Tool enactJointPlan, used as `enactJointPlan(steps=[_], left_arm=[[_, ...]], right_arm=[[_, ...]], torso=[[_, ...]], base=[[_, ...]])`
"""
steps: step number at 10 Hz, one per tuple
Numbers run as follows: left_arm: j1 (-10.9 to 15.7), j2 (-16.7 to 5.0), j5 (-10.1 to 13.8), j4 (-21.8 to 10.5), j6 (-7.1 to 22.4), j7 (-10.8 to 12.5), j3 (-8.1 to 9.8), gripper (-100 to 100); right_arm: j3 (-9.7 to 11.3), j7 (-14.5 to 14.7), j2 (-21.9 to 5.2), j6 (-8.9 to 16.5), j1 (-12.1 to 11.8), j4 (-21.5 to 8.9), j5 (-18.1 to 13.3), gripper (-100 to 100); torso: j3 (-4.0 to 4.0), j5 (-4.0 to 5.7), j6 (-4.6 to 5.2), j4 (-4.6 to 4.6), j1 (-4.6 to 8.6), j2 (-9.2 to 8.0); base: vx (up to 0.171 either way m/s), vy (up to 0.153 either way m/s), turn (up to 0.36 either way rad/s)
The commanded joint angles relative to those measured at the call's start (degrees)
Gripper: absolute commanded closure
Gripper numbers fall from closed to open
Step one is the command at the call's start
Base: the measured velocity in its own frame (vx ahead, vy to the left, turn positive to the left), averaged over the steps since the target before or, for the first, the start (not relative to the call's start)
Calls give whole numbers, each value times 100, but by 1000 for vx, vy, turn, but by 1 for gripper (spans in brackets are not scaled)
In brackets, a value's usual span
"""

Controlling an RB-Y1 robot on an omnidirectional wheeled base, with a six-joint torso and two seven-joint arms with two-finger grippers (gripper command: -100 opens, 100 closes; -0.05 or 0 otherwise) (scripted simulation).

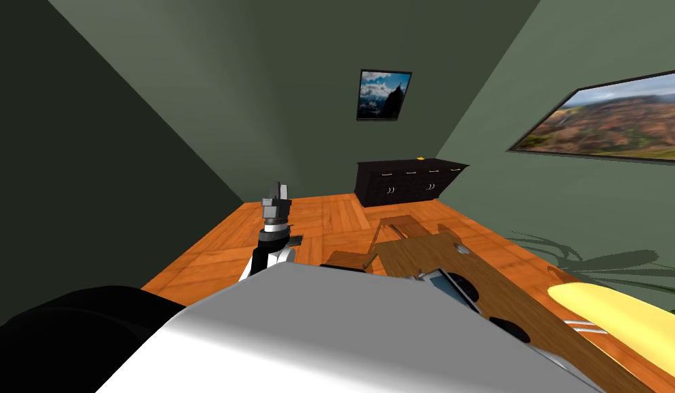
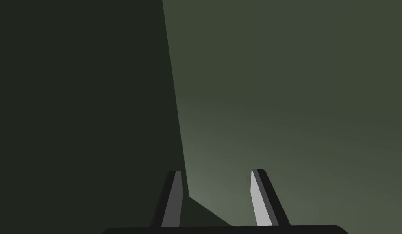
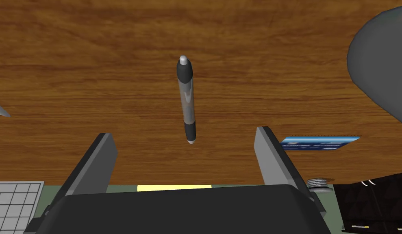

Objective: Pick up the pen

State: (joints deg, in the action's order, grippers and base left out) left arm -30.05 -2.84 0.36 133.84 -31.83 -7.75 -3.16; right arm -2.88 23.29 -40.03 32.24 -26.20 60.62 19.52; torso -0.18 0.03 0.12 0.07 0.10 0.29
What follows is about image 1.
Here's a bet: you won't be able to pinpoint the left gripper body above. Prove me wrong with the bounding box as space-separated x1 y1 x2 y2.
260 196 293 221

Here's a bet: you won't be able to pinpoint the brown wooden chair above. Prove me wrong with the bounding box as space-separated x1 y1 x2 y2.
319 250 375 274
368 215 432 259

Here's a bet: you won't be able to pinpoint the black sideboard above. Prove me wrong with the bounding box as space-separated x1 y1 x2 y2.
354 156 471 209

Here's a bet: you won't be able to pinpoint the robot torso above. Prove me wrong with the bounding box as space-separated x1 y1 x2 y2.
94 261 607 393

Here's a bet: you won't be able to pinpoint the brown wooden table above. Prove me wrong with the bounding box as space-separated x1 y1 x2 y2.
373 233 656 393

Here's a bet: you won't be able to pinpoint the wide landscape picture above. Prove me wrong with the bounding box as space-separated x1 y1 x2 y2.
506 68 675 165

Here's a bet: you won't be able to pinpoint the yellow rounded seat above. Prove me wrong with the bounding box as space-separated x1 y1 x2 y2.
547 280 675 385

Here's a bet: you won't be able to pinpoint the mountain picture black frame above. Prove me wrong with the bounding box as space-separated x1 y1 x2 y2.
356 68 414 123

